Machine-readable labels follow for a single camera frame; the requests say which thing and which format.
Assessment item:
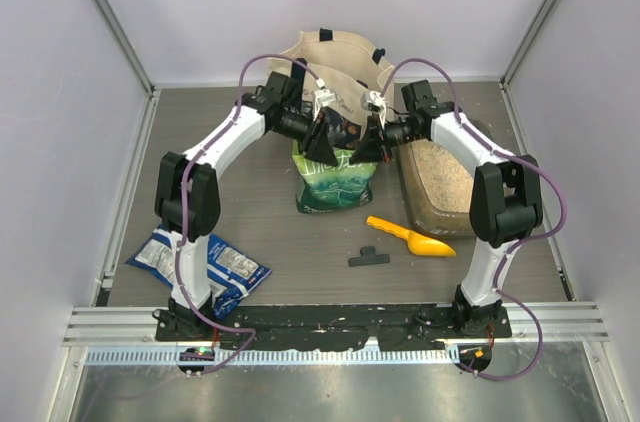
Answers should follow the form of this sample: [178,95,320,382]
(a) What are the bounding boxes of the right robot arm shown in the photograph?
[350,80,543,337]

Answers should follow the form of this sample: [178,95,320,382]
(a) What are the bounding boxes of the grey litter box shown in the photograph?
[396,140,475,239]

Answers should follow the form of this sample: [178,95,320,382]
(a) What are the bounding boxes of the beige canvas tote bag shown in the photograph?
[268,29,394,150]

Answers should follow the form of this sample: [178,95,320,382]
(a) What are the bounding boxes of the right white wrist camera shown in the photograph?
[361,90,387,127]

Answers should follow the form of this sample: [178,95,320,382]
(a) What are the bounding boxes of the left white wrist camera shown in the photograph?
[312,88,336,120]

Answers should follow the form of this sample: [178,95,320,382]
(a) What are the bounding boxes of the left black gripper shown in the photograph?
[271,109,338,167]

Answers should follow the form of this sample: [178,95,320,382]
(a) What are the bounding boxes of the blue Doritos chip bag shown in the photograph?
[126,225,271,319]

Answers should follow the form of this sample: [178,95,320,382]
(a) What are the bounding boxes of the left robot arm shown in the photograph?
[153,72,337,341]

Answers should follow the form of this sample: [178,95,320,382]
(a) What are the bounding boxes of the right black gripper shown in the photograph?
[349,112,422,165]

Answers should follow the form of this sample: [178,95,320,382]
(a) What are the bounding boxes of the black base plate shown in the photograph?
[154,302,514,351]

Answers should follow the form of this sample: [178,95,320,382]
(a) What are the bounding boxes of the clean litter granules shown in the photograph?
[411,140,473,213]

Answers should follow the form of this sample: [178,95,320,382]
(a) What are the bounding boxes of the yellow plastic scoop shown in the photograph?
[366,216,456,257]

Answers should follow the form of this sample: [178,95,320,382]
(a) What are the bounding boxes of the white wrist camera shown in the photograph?
[312,88,336,120]
[361,90,387,127]

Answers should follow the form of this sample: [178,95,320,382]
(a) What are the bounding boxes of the black bag clip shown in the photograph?
[348,246,390,267]

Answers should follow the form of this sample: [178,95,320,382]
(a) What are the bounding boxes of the green cat litter bag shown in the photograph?
[292,143,378,214]

